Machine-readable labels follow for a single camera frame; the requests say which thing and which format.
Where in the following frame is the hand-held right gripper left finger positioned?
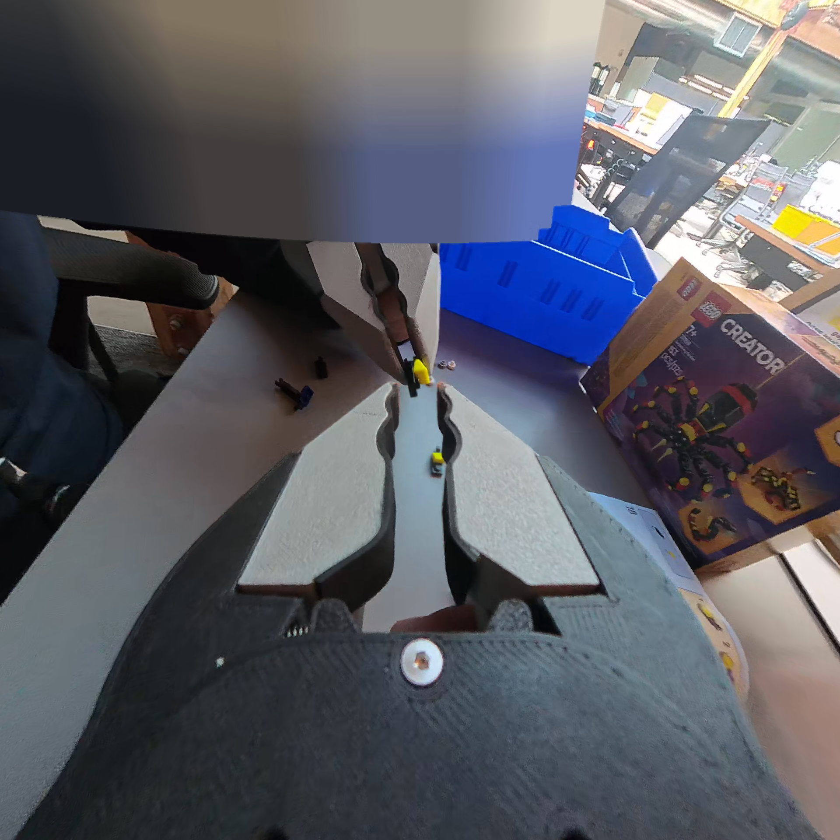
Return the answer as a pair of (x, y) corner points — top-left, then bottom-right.
(236, 382), (401, 614)

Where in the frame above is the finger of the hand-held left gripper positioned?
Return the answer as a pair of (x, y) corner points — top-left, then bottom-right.
(307, 243), (406, 387)
(392, 244), (441, 371)

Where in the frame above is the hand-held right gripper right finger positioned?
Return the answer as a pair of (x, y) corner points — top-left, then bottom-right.
(435, 384), (602, 608)

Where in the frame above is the lego instruction booklet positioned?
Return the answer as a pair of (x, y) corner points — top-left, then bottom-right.
(587, 491), (752, 706)

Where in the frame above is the purple yellow lego set box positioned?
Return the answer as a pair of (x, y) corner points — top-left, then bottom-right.
(579, 256), (840, 571)

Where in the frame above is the blue plastic bin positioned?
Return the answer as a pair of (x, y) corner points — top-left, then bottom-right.
(438, 205), (659, 366)

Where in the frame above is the person's dark blue clothing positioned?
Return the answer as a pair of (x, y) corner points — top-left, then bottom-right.
(0, 210), (126, 519)

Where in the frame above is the black mesh office chair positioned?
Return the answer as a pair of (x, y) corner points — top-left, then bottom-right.
(604, 108), (772, 247)

